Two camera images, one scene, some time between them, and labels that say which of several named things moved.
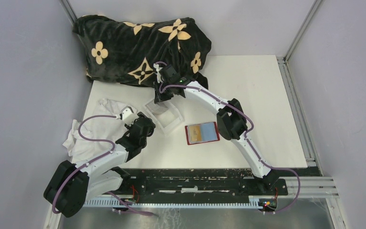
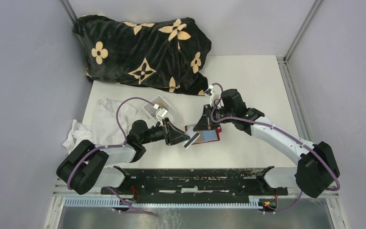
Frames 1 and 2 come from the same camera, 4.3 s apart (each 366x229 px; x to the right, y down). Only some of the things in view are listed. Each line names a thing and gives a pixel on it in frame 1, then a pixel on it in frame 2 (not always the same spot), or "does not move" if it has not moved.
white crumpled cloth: (96, 132) does not move
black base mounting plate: (229, 182) does not move
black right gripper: (158, 97) → (206, 120)
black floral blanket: (122, 51) does not move
